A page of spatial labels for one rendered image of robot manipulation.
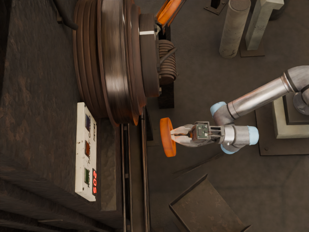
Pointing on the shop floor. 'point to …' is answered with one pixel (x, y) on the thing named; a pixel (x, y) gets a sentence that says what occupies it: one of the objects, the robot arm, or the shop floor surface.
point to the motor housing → (167, 76)
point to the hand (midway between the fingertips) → (170, 135)
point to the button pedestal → (258, 28)
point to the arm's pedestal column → (282, 145)
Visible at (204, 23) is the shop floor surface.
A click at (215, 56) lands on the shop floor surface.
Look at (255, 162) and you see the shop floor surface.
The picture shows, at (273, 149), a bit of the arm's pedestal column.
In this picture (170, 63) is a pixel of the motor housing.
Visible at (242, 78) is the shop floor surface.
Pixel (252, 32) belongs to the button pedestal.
